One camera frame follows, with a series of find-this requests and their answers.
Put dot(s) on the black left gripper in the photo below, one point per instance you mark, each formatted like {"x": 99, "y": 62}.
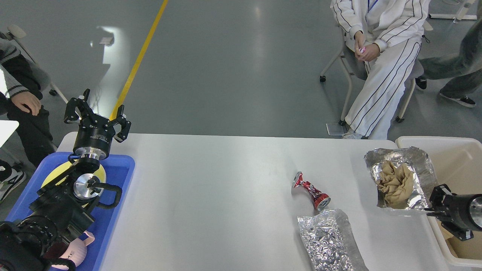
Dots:
{"x": 92, "y": 140}

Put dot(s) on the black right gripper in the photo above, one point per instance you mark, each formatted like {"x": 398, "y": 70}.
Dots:
{"x": 464, "y": 211}

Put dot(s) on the brown paper bag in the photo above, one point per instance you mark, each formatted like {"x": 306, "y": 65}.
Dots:
{"x": 448, "y": 237}

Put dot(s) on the silver foil bag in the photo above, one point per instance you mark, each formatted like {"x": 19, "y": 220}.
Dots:
{"x": 424, "y": 175}
{"x": 329, "y": 241}

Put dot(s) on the pink HOME mug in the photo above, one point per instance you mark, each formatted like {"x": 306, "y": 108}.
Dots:
{"x": 76, "y": 251}

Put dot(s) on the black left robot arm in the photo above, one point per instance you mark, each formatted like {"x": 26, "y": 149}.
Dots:
{"x": 62, "y": 211}

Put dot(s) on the blue plastic tray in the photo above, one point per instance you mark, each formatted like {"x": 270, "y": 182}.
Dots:
{"x": 119, "y": 170}

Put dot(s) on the white plastic bin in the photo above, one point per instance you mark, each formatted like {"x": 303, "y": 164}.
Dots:
{"x": 457, "y": 163}

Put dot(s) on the crumpled brown paper ball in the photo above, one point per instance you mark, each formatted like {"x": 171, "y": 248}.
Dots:
{"x": 396, "y": 183}

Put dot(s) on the standing person in dark clothes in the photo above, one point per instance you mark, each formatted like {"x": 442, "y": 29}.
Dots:
{"x": 21, "y": 102}

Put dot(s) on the white side table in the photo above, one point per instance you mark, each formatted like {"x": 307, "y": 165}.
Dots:
{"x": 7, "y": 128}

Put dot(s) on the grey chair at left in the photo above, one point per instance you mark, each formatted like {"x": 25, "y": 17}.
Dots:
{"x": 15, "y": 33}

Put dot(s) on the crumpled silver foil bag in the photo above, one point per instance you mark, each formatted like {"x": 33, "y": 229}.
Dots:
{"x": 329, "y": 241}

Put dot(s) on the crushed red soda can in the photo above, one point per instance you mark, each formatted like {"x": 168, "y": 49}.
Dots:
{"x": 320, "y": 200}

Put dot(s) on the walking person in grey trousers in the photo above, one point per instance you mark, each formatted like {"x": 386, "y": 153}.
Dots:
{"x": 463, "y": 68}

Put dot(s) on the grey rolling chair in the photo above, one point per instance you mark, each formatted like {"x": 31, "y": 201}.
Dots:
{"x": 351, "y": 69}

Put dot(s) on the seated person in white tracksuit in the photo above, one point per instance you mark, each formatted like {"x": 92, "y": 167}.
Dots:
{"x": 391, "y": 31}

